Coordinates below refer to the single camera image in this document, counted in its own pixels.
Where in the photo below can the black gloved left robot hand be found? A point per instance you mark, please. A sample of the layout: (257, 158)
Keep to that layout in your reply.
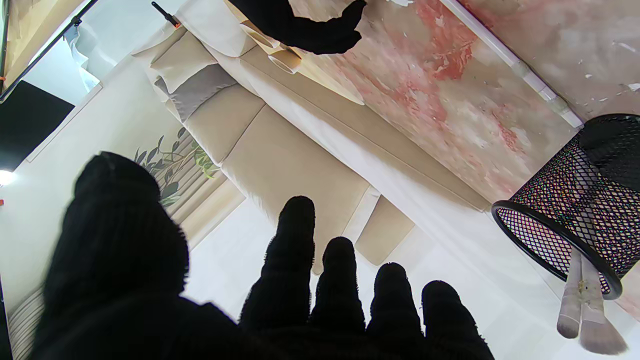
(115, 270)

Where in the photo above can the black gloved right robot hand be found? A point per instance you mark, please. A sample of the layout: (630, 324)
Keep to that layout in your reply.
(310, 35)

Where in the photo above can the white slim makeup brush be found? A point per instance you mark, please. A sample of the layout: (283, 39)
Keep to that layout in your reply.
(600, 330)
(570, 300)
(481, 31)

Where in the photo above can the black mesh brush holder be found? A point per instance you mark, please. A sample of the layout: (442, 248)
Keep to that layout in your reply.
(560, 195)

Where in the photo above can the light wooden bowl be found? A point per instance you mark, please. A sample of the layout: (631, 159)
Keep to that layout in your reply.
(285, 62)

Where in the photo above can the light wooden coffee table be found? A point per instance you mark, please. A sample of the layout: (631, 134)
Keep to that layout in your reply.
(325, 75)

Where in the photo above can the sheer white curtain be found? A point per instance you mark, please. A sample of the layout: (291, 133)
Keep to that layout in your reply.
(220, 280)

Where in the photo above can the tall branching green plant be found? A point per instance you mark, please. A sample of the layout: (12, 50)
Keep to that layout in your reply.
(167, 165)

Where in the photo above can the beige pleated curtain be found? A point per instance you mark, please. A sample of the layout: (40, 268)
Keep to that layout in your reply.
(210, 200)

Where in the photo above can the grey sofa cushion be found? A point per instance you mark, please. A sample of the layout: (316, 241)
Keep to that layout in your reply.
(200, 92)

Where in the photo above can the beige sectional sofa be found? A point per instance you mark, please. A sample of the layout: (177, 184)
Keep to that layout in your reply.
(280, 160)

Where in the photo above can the cream throw pillow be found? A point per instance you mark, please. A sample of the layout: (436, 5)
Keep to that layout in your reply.
(180, 57)

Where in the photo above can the bright studio lamp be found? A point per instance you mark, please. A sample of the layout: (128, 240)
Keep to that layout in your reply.
(5, 177)

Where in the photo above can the framed studio light panel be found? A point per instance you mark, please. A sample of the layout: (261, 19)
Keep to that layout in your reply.
(30, 30)

